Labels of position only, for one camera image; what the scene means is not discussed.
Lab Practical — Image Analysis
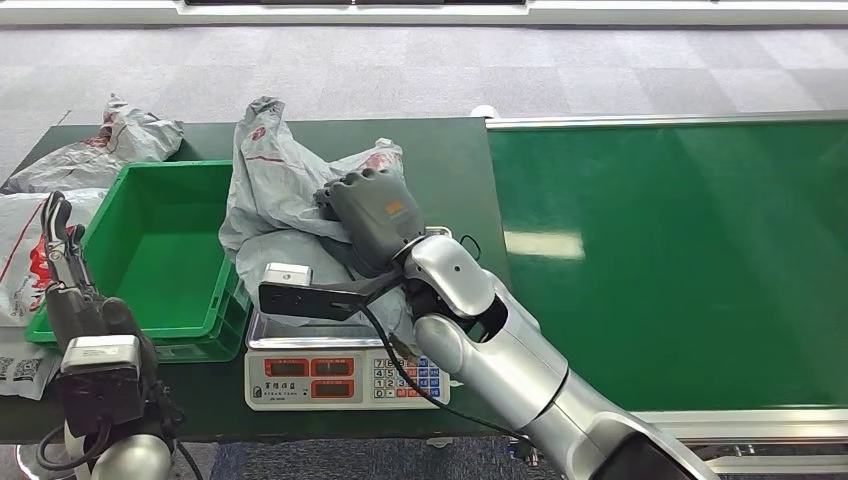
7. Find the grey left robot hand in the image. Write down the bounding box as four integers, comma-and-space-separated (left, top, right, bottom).
39, 190, 160, 387

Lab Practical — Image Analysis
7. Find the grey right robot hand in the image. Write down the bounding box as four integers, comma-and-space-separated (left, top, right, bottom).
314, 168, 429, 276

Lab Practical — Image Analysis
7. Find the grey mailer package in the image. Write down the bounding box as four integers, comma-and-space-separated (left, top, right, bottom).
218, 96, 427, 347
1, 93, 186, 195

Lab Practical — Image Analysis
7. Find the white package with QR labels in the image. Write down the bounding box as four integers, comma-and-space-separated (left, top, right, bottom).
0, 324, 65, 403

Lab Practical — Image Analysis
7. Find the white package with red print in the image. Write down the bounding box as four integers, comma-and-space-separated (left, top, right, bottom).
0, 188, 111, 330

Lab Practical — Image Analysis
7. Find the grey tied mailer package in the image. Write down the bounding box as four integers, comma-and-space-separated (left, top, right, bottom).
1, 93, 186, 195

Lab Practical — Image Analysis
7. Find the green conveyor belt machine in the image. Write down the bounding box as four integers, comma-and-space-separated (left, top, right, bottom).
483, 109, 848, 476

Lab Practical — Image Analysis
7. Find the dark green table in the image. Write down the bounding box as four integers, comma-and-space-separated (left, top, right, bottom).
0, 117, 526, 446

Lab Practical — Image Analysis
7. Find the green plastic crate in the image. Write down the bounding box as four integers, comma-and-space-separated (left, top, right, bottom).
25, 160, 254, 365

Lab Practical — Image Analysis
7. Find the white electronic weighing scale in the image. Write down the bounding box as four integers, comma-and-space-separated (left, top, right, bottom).
243, 225, 454, 413

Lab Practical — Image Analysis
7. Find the white window ledge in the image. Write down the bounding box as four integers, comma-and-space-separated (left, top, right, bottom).
0, 0, 848, 28

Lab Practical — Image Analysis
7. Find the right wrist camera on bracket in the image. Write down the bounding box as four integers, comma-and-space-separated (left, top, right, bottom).
258, 262, 405, 323

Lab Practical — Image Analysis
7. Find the black looped cable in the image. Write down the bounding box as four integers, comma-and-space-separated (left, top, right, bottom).
35, 422, 115, 474

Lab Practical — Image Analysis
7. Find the black camera cable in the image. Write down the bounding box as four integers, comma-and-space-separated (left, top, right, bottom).
359, 304, 531, 444

